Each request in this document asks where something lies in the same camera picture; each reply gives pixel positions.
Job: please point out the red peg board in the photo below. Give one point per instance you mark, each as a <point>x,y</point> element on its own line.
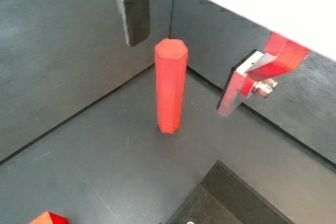
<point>49,218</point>

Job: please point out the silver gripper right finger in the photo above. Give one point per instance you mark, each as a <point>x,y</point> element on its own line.
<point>252,76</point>

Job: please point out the red hexagon peg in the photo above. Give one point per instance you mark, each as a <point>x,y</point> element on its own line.
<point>170,58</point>

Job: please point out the black metal bracket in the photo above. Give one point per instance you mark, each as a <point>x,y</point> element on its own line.
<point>224,200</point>

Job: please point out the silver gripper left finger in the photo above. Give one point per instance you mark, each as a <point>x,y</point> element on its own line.
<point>134,13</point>

